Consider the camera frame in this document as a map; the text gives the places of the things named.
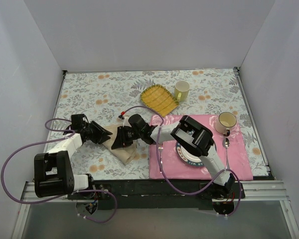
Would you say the pink mug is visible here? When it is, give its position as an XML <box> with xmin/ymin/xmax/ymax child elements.
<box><xmin>214</xmin><ymin>112</ymin><xmax>237</xmax><ymax>136</ymax></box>

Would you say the beige cloth napkin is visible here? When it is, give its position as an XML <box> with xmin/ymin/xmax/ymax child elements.
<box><xmin>103</xmin><ymin>124</ymin><xmax>137</xmax><ymax>165</ymax></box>

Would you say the floral tablecloth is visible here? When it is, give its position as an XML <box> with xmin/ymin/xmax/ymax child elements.
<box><xmin>49</xmin><ymin>69</ymin><xmax>269</xmax><ymax>180</ymax></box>

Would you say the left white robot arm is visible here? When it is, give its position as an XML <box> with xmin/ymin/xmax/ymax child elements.
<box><xmin>34</xmin><ymin>120</ymin><xmax>112</xmax><ymax>199</ymax></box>

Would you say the aluminium frame rail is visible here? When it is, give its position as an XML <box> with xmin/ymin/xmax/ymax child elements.
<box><xmin>21</xmin><ymin>180</ymin><xmax>290</xmax><ymax>202</ymax></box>

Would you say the yellow green mug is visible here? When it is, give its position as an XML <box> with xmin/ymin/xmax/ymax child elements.
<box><xmin>174</xmin><ymin>80</ymin><xmax>190</xmax><ymax>102</ymax></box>

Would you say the green rimmed white plate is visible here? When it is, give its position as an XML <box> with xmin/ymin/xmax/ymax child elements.
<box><xmin>176</xmin><ymin>142</ymin><xmax>204</xmax><ymax>167</ymax></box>

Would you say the pink placemat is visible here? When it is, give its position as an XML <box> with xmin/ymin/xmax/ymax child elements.
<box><xmin>162</xmin><ymin>115</ymin><xmax>253</xmax><ymax>180</ymax></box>

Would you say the yellow woven bamboo tray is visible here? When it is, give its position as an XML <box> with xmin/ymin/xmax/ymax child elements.
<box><xmin>140</xmin><ymin>84</ymin><xmax>179</xmax><ymax>117</ymax></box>

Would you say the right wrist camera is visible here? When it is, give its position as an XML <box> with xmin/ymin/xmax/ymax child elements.
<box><xmin>128</xmin><ymin>114</ymin><xmax>148</xmax><ymax>130</ymax></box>

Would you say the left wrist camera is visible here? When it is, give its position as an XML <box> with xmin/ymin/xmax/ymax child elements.
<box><xmin>71</xmin><ymin>114</ymin><xmax>89</xmax><ymax>130</ymax></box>

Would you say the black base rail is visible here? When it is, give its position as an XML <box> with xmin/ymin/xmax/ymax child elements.
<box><xmin>67</xmin><ymin>179</ymin><xmax>245</xmax><ymax>210</ymax></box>

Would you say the silver fork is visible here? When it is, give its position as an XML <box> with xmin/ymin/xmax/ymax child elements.
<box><xmin>158</xmin><ymin>143</ymin><xmax>163</xmax><ymax>173</ymax></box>

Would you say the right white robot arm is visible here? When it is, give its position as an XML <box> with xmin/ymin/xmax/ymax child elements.
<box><xmin>111</xmin><ymin>114</ymin><xmax>236</xmax><ymax>199</ymax></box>

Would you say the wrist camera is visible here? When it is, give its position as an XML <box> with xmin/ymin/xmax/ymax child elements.
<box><xmin>128</xmin><ymin>114</ymin><xmax>148</xmax><ymax>130</ymax></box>
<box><xmin>71</xmin><ymin>114</ymin><xmax>89</xmax><ymax>130</ymax></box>

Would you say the silver spoon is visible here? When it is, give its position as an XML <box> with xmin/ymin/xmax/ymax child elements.
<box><xmin>223</xmin><ymin>137</ymin><xmax>230</xmax><ymax>169</ymax></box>

